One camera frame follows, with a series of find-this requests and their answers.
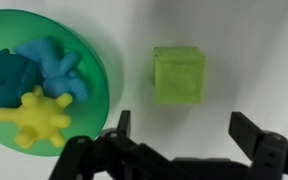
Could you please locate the yellow spiky toy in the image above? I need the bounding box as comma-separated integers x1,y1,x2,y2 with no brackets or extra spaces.
0,84,74,150

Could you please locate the light blue rubber toy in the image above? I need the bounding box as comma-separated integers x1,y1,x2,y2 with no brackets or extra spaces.
13,35,89,104

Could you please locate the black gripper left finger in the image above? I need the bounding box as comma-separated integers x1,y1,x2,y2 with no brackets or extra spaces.
48,110,185,180

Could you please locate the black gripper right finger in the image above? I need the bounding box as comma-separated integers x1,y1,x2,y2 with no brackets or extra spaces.
228,111,288,180

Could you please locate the green plastic bowl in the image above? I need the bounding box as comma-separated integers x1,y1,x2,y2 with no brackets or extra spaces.
0,8,111,157

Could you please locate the lime green block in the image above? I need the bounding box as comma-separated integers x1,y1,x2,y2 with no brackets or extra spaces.
152,46,207,105

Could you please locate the teal rubber toy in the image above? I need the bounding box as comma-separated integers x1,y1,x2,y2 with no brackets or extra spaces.
0,48,40,126

